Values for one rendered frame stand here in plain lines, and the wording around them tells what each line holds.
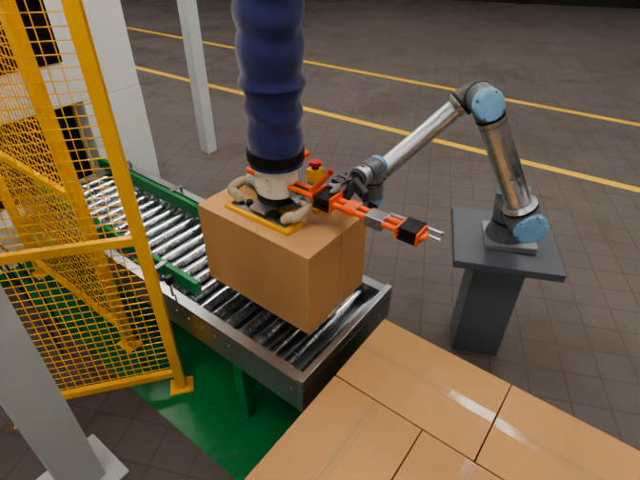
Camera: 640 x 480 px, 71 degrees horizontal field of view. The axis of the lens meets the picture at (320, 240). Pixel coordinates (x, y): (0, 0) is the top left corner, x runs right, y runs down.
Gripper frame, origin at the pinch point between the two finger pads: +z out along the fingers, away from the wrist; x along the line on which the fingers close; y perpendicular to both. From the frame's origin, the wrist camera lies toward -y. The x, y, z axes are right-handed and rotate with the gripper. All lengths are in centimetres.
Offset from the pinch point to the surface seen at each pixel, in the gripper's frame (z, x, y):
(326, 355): 20, -60, -12
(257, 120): 10.4, 28.3, 25.7
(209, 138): -160, -105, 269
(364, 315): -9, -61, -13
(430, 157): -293, -122, 82
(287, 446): 56, -67, -22
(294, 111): 0.3, 30.3, 17.2
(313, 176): -46, -24, 44
